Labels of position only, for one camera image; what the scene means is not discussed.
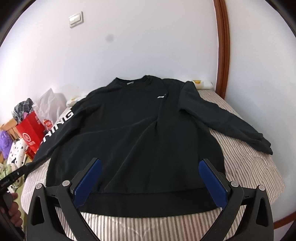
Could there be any white patterned pillow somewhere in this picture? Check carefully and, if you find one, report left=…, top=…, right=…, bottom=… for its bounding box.
left=192, top=80, right=213, bottom=90

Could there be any white spotted cloth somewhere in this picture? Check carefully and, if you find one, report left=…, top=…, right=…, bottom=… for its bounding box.
left=6, top=138, right=27, bottom=193

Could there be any white wall light switch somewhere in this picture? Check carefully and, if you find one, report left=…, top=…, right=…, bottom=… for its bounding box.
left=68, top=11, right=84, bottom=28

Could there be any brown wooden door frame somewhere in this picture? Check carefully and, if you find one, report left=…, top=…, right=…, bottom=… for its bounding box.
left=213, top=0, right=230, bottom=99

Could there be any green blanket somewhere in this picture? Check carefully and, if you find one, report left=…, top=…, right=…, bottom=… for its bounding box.
left=1, top=165, right=28, bottom=231

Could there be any wooden chair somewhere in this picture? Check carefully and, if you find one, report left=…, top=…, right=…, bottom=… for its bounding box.
left=1, top=118, right=20, bottom=141

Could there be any plaid dark cloth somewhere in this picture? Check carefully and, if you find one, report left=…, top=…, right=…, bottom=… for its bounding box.
left=12, top=98, right=34, bottom=123

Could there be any white plastic bag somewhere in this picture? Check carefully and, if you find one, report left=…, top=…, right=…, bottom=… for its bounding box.
left=33, top=88, right=66, bottom=130

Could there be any red paper gift bag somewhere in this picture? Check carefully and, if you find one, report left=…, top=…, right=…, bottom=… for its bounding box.
left=16, top=111, right=46, bottom=154

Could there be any purple plush item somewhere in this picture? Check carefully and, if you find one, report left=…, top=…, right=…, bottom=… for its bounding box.
left=0, top=131, right=13, bottom=159

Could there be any black sweatshirt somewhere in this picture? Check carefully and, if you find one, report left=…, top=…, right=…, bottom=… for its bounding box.
left=32, top=76, right=272, bottom=217

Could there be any person's left hand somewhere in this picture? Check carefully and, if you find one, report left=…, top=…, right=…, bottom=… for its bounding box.
left=8, top=193, right=23, bottom=229

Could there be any striped bed mattress cover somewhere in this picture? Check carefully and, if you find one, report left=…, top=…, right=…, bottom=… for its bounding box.
left=21, top=89, right=286, bottom=241

